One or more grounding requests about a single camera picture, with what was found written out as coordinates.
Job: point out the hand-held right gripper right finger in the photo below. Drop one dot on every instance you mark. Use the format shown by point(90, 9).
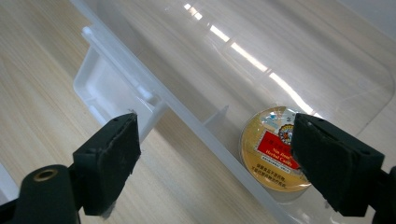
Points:
point(336, 161)

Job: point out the round gold tin red label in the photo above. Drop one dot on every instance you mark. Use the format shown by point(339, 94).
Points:
point(267, 152)

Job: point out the clear plastic storage box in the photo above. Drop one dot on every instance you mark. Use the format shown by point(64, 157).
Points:
point(224, 81)

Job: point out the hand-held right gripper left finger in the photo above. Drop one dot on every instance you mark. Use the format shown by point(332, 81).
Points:
point(109, 161)

